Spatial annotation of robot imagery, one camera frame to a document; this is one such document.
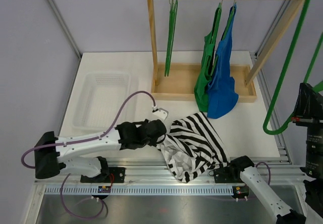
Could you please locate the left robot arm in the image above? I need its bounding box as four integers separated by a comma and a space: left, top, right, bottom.
34, 120, 167, 183

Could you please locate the green tank top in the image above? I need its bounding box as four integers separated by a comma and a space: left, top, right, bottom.
193, 28, 220, 113

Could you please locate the purple cable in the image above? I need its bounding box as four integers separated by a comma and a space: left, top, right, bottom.
256, 161, 273, 187
21, 90, 158, 219

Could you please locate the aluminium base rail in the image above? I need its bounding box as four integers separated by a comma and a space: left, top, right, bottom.
34, 143, 310, 186

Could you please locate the white slotted cable duct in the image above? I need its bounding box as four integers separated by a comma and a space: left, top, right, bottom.
45, 185, 233, 196

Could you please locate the white plastic basket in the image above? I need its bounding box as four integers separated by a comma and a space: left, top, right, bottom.
72, 71, 131, 132

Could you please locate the empty green hanger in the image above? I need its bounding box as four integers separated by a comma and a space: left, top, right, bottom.
165, 0, 179, 77
164, 0, 176, 76

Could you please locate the green hanger of striped top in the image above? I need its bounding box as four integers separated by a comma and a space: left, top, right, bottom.
262, 0, 322, 136

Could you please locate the empty green hanger front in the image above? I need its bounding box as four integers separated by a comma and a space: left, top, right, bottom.
165, 0, 179, 77

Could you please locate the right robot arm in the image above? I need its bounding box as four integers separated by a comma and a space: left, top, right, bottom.
229, 83, 322, 223

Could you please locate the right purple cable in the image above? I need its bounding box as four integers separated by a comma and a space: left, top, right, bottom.
256, 161, 273, 187

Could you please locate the empty green hanger back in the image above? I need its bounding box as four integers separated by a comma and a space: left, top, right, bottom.
164, 0, 176, 76

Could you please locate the blue tank top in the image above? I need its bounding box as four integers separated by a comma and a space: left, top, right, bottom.
207, 6, 239, 119

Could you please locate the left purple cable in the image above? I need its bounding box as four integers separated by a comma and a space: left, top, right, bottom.
21, 90, 158, 219

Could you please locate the striped black white tank top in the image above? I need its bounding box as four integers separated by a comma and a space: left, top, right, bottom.
156, 112, 230, 183

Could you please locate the green hanger of blue top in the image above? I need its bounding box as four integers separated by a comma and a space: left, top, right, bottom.
216, 0, 240, 68

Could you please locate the wooden clothes rack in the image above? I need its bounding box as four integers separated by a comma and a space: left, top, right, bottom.
147, 0, 305, 103

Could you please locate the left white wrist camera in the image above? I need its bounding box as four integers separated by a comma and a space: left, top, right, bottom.
152, 105, 169, 121

